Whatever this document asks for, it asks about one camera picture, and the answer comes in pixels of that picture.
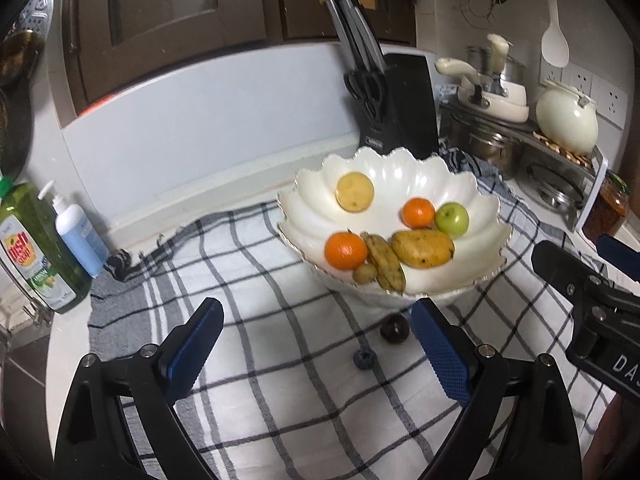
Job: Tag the orange mandarin in bowl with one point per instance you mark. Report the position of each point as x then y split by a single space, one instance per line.
418 213

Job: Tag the small brown kiwi fruit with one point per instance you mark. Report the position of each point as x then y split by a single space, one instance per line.
366 273

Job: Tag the blue pump lotion bottle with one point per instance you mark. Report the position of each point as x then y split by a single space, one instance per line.
77 232

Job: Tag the blueberry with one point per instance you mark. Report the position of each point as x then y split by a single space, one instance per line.
364 358

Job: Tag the cream pot lid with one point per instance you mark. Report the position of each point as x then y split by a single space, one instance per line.
568 117

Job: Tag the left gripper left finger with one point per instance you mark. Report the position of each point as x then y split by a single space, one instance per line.
94 440

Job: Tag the green dish soap bottle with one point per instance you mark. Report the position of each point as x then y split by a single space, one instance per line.
31 242

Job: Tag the brown spotted banana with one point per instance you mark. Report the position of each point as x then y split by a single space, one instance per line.
391 277

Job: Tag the white scalloped fruit bowl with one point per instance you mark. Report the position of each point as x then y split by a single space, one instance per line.
311 215

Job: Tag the person's right hand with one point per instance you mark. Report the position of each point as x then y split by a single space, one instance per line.
614 450

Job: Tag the yellow mango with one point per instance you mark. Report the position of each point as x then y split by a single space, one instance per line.
422 249

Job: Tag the metal dish rack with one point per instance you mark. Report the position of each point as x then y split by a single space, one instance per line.
553 178

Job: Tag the orange mandarin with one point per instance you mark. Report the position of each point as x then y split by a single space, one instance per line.
418 213
345 251

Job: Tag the dark purple plum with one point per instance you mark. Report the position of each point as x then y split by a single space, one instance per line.
395 329

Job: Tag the black knife block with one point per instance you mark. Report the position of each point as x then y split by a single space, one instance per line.
410 114

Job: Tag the wall power socket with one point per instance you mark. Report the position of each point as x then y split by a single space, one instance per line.
612 102

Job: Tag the steel pot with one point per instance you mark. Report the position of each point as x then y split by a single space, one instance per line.
485 143

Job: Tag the green apple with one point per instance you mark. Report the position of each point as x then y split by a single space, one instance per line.
453 219

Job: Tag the checkered kitchen towel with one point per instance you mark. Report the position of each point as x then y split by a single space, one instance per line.
279 396

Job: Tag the black scissors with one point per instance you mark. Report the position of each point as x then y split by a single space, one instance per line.
369 88

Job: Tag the white spatula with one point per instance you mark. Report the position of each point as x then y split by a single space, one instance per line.
554 46

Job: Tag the cream saucepan with handle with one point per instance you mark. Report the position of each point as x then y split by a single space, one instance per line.
488 94

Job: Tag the yellow lemon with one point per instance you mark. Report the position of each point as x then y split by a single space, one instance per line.
354 192

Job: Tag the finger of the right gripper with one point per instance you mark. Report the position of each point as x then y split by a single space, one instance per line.
620 255
568 275

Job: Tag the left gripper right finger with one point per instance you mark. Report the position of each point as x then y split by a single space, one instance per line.
541 437

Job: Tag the glass jar with preserves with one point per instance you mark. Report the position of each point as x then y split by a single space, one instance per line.
609 210

